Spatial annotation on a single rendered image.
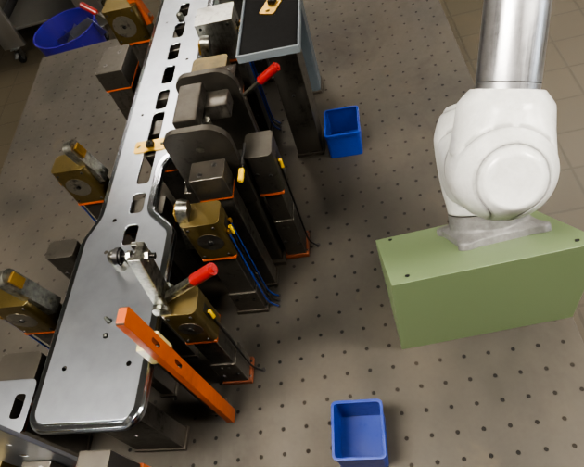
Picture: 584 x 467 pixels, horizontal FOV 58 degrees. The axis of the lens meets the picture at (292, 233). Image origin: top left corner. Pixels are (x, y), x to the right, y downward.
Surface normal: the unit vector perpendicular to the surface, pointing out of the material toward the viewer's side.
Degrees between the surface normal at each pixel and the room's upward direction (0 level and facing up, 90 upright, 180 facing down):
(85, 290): 0
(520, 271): 90
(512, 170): 55
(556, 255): 90
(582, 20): 0
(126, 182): 0
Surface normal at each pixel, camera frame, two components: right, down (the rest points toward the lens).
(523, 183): -0.18, 0.32
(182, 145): -0.02, 0.82
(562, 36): -0.23, -0.57
